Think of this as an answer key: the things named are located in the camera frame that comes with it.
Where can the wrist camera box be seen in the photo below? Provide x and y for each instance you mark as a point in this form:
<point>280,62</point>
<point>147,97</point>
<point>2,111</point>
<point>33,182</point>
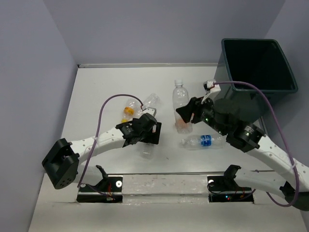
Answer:
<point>210,86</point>
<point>149,110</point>

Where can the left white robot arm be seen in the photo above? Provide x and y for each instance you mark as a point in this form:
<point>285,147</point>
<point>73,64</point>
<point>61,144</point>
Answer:
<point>62,162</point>

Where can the clear bottle orange label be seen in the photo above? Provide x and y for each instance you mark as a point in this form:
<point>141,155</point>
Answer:
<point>132,109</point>

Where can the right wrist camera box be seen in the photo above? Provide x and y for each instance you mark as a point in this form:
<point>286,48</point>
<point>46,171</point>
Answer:
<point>210,86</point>

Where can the red blue label water bottle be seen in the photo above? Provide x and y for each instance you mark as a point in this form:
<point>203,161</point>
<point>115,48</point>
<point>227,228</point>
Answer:
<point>147,151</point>

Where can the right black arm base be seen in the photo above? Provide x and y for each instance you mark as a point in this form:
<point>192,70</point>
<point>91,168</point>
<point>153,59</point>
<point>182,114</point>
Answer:
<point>224,189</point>

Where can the dark green plastic bin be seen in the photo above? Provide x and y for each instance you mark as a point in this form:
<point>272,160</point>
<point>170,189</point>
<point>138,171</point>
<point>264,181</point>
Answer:
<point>260,62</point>

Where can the clear ribbed plastic bottle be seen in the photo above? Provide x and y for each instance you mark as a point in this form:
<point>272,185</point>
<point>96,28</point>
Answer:
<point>180,98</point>

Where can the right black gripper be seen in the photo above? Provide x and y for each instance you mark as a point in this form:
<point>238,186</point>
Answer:
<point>194,105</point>

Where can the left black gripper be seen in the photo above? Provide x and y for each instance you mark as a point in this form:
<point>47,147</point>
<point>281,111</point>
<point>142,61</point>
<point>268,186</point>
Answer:
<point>152,138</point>

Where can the clear crumpled long bottle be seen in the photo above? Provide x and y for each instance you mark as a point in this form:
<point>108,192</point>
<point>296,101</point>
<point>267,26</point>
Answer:
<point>152,101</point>

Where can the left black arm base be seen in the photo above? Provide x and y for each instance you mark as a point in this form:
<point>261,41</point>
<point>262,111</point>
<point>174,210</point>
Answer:
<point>104,188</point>

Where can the orange drink bottle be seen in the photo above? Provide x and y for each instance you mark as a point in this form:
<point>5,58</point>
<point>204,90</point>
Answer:
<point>180,124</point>

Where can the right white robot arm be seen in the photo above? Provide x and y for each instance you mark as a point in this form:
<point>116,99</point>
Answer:
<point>289,178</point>

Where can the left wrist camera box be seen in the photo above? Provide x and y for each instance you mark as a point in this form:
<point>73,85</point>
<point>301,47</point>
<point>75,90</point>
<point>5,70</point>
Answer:
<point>149,110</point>

